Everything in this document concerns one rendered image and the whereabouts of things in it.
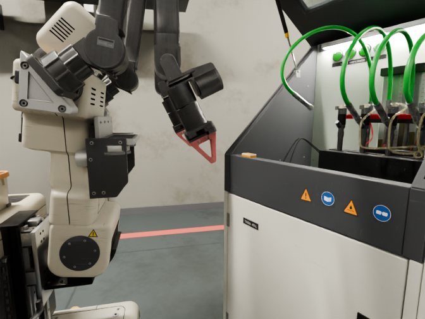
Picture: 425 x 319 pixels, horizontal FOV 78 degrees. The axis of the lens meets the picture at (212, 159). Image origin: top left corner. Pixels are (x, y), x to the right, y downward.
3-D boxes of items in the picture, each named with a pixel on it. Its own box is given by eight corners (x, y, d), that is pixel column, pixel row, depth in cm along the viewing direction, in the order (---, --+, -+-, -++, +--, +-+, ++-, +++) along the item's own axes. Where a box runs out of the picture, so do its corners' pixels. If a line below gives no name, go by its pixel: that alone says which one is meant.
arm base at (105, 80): (90, 88, 103) (82, 84, 91) (107, 76, 103) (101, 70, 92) (106, 107, 105) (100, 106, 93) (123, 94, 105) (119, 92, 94)
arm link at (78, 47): (73, 56, 59) (65, 50, 54) (110, 29, 60) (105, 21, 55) (102, 90, 62) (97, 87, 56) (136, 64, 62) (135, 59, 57)
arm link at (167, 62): (156, 65, 65) (156, 57, 56) (198, 46, 66) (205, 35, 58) (178, 110, 67) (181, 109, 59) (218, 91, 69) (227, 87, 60)
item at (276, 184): (229, 192, 110) (229, 154, 107) (238, 190, 112) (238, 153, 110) (401, 256, 59) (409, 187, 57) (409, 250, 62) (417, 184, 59)
